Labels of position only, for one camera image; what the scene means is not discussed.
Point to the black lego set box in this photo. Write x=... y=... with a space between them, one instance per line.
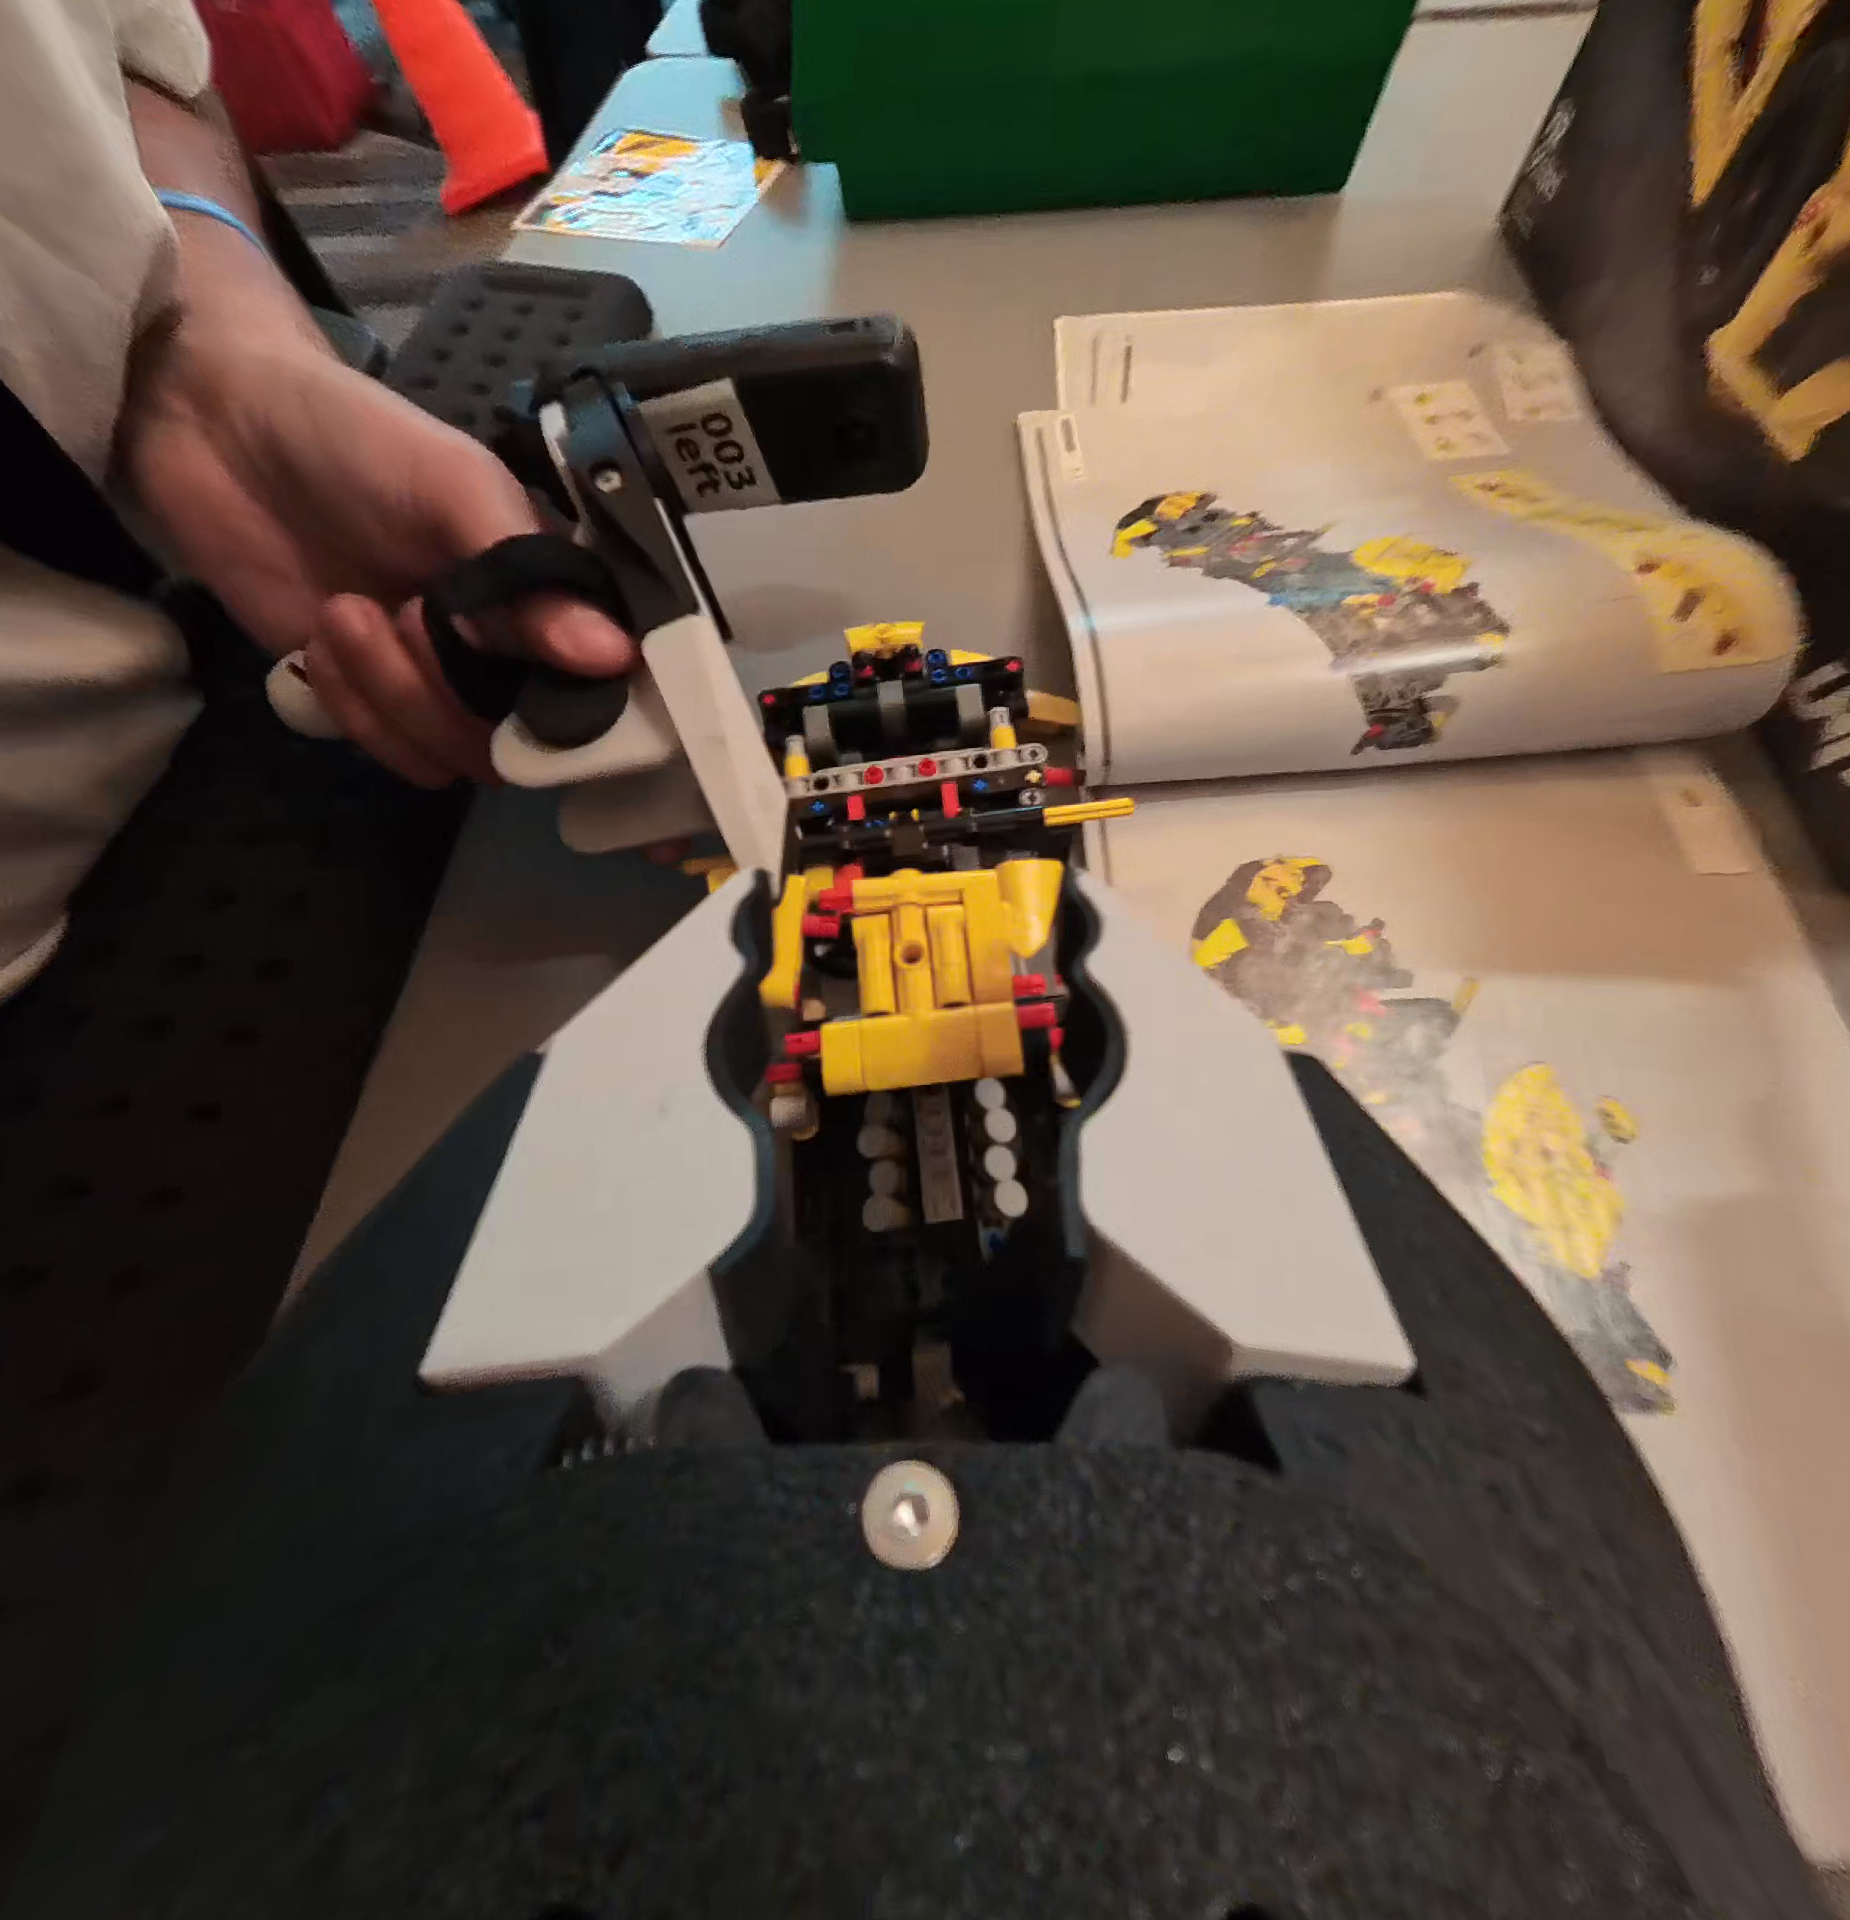
x=1614 y=226

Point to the open instruction booklet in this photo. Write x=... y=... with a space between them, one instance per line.
x=1240 y=391

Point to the blue wristband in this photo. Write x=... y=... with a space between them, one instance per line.
x=213 y=214

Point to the partly built lego car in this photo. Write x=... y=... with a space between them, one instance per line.
x=916 y=961

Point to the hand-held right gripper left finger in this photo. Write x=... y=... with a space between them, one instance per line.
x=595 y=1200

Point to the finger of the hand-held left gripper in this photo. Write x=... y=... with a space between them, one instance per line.
x=722 y=735
x=640 y=822

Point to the green plastic bin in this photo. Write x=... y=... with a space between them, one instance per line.
x=1091 y=107

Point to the orange traffic cone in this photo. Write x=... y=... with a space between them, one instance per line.
x=475 y=107

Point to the colourful printed leaflet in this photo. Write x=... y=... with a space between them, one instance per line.
x=647 y=187

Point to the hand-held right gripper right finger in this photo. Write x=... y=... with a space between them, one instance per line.
x=1240 y=1200

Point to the person's left hand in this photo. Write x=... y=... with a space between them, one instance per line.
x=311 y=510

